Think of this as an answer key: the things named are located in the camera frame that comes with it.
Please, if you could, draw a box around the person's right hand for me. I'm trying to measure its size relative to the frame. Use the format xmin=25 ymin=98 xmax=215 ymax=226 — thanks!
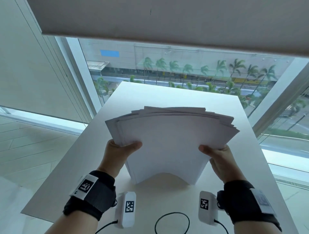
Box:
xmin=198 ymin=144 xmax=247 ymax=185

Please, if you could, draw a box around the person's left hand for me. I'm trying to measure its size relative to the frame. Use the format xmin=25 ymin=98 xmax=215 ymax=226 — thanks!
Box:
xmin=97 ymin=139 xmax=143 ymax=178

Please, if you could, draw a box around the stack of white paper sheets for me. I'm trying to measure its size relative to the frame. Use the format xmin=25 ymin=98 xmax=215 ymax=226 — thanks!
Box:
xmin=105 ymin=106 xmax=240 ymax=186

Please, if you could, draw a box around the person's left forearm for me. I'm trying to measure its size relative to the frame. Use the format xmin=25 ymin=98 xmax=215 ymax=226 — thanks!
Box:
xmin=47 ymin=212 xmax=100 ymax=234

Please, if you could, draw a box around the person's right forearm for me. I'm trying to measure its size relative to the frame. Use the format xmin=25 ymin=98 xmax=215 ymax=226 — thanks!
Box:
xmin=233 ymin=221 xmax=281 ymax=234

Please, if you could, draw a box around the white marker tag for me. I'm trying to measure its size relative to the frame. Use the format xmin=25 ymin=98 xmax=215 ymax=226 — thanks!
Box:
xmin=70 ymin=175 xmax=99 ymax=201
xmin=250 ymin=188 xmax=276 ymax=216

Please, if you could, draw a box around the white roller blind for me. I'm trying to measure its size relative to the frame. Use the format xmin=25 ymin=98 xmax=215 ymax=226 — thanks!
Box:
xmin=0 ymin=0 xmax=94 ymax=125

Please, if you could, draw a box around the beige roller blind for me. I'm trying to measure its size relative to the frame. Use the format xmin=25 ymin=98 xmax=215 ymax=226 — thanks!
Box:
xmin=26 ymin=0 xmax=309 ymax=58

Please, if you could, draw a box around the black left wrist strap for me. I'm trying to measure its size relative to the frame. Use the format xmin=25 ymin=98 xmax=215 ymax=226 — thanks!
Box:
xmin=63 ymin=170 xmax=117 ymax=222

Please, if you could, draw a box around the black wrist strap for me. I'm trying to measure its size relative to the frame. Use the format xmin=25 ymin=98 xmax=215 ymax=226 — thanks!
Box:
xmin=63 ymin=170 xmax=117 ymax=222
xmin=216 ymin=180 xmax=282 ymax=232

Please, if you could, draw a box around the white wrist camera with marker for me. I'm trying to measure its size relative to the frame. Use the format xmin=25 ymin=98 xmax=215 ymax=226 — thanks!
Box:
xmin=114 ymin=191 xmax=137 ymax=229
xmin=198 ymin=191 xmax=219 ymax=226

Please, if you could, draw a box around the black right wrist strap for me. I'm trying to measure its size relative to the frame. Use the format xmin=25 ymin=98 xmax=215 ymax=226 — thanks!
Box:
xmin=216 ymin=180 xmax=282 ymax=232

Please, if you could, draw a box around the black looped cable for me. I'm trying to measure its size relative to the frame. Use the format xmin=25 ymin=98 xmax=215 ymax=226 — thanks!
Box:
xmin=155 ymin=212 xmax=191 ymax=234

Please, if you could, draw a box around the white window frame post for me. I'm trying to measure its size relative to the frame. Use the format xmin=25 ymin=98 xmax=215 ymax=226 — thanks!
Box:
xmin=251 ymin=57 xmax=309 ymax=138
xmin=54 ymin=36 xmax=105 ymax=118

